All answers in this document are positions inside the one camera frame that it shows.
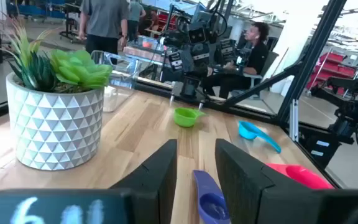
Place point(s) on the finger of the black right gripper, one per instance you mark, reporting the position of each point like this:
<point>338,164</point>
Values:
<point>201,105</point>
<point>171,100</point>

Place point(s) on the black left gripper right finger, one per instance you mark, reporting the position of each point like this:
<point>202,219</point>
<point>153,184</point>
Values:
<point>238,180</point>

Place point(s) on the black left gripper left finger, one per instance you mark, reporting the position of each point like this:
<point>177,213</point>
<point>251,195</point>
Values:
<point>160,174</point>

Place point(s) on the green measuring cup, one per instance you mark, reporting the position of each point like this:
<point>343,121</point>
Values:
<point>185,118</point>

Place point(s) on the purple measuring cup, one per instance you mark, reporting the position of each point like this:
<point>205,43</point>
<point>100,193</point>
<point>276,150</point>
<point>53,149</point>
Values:
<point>211,205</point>

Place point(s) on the teal measuring cup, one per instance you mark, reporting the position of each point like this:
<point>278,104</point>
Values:
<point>247,130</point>

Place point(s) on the red measuring cup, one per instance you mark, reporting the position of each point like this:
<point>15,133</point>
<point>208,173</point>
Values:
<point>303,177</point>

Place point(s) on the black background robot arm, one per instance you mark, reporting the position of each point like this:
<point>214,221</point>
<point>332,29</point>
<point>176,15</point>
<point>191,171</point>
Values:
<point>350,109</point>

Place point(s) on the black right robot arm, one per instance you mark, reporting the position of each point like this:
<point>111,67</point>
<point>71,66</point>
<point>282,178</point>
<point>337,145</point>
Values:
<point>199,59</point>

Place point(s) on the clear plastic basket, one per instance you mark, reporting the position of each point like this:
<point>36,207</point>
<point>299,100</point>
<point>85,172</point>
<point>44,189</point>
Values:
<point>117,96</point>

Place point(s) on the background work table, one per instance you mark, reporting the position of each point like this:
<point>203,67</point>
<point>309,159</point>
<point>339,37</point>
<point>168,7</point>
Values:
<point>145,53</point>

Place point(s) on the person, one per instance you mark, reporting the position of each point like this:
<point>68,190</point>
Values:
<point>256,59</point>
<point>135,12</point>
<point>104,18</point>

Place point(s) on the grey office chair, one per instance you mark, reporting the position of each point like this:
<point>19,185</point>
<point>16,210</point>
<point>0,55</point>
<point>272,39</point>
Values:
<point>270,62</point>

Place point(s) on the black box white labels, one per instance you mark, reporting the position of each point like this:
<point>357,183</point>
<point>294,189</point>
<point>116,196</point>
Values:
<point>320,149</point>

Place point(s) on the succulent in white patterned pot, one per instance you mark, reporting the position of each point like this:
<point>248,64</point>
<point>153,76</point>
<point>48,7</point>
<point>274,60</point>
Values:
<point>54,130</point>

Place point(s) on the red storage shelf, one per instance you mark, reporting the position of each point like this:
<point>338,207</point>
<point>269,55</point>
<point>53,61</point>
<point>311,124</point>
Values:
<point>331,63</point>

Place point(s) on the blue storage rack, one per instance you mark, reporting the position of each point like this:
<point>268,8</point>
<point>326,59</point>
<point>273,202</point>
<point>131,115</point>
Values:
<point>33,9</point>

